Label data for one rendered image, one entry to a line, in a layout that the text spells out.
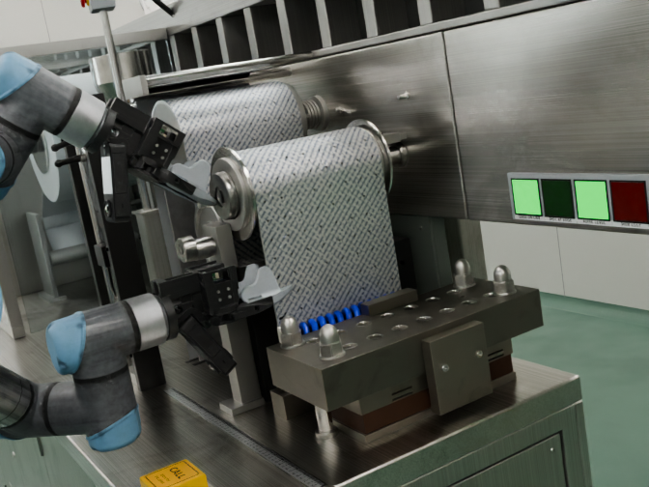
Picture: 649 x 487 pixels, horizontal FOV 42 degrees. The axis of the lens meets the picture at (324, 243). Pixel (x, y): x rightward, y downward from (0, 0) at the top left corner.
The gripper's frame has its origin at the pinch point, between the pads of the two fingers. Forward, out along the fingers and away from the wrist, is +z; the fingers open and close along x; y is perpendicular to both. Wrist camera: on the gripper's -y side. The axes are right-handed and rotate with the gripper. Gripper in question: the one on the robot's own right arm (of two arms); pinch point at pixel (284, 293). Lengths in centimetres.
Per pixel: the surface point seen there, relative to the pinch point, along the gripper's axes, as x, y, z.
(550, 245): 208, -76, 263
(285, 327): -7.7, -2.8, -4.6
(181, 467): -8.8, -16.6, -24.2
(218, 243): 7.1, 8.8, -6.1
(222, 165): 5.8, 20.6, -3.5
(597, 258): 177, -80, 263
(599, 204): -37.2, 9.0, 29.3
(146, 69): 72, 40, 11
